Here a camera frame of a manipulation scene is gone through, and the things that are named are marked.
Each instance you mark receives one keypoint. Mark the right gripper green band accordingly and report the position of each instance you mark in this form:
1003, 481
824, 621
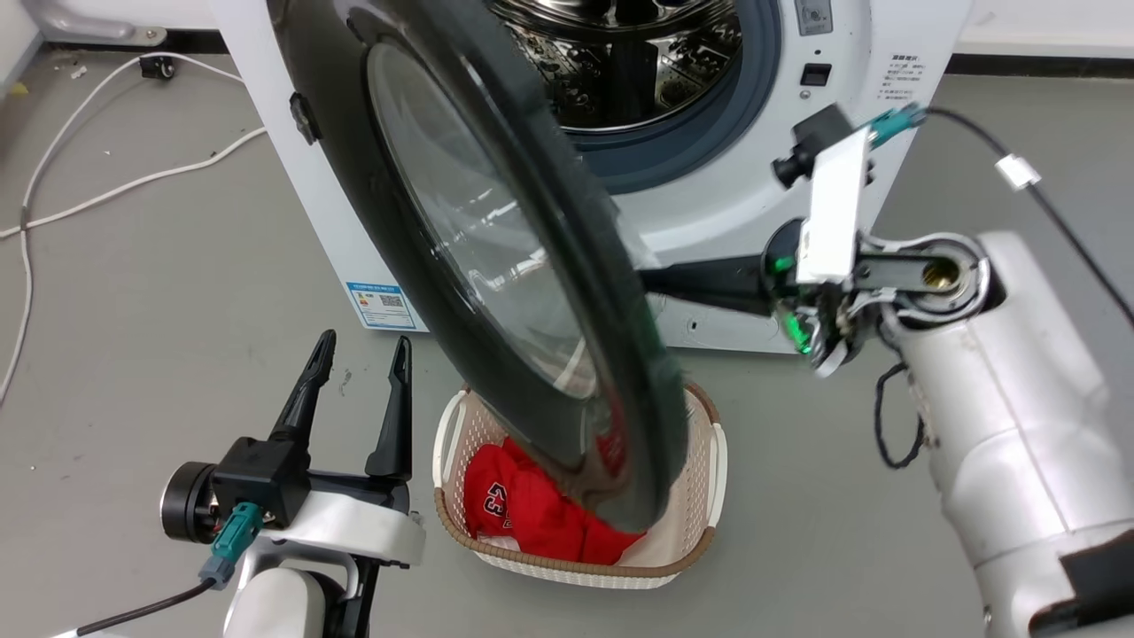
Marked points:
802, 310

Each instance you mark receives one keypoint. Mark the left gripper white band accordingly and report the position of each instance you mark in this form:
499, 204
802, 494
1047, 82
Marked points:
345, 527

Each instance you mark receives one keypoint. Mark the dark round washing machine door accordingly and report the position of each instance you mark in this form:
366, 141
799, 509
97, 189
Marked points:
496, 266

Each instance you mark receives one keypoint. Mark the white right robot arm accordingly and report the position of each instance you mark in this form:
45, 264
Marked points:
1010, 416

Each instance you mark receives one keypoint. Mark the white washing machine body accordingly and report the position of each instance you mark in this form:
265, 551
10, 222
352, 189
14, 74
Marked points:
735, 221

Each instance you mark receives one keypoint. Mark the grey rubber door gasket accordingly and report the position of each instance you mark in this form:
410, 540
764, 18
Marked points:
709, 133

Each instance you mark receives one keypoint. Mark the steel washing machine drum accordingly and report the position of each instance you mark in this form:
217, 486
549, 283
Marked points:
620, 62

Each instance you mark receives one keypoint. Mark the blue energy label sticker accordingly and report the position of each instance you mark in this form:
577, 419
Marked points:
383, 306

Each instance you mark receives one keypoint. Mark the red garment with white print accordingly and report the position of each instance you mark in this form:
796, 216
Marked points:
532, 509

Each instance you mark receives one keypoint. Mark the white woven laundry basket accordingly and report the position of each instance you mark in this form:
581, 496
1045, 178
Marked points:
682, 540

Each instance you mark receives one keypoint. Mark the printed text sticker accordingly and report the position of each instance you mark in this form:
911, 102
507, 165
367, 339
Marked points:
900, 78

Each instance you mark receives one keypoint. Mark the grey label plate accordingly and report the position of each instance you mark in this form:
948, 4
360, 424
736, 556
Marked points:
813, 16

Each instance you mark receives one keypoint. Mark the black plug on floor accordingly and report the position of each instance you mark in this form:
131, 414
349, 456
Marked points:
158, 66

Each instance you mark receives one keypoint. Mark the white plastic base fixture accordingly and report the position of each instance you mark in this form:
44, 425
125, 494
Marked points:
89, 22

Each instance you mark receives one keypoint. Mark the white cabinet edge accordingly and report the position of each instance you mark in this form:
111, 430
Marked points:
16, 40

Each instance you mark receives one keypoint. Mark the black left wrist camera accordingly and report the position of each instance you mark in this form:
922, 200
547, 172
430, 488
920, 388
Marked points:
252, 483

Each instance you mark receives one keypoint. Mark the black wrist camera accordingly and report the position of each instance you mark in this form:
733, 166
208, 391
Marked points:
811, 142
252, 483

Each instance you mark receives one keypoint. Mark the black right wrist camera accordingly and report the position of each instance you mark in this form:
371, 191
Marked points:
811, 142

